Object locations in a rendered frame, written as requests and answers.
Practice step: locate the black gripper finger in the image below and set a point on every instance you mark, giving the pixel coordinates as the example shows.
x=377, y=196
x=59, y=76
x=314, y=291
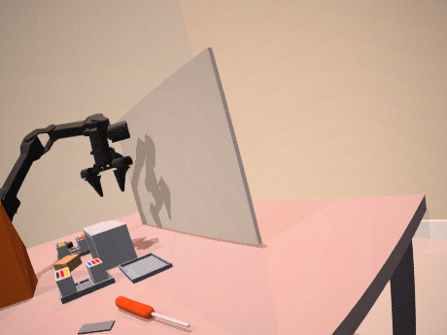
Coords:
x=95, y=183
x=120, y=175

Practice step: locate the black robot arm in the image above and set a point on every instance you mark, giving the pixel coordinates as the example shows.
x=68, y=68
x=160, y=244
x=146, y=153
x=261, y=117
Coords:
x=97, y=127

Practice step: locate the orange-handled screwdriver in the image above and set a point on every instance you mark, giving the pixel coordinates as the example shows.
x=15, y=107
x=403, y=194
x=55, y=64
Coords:
x=143, y=310

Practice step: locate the grey flat panel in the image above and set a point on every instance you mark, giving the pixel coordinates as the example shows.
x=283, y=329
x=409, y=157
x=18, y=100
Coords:
x=187, y=173

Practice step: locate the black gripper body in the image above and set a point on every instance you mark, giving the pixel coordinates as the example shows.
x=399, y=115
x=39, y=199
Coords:
x=102, y=157

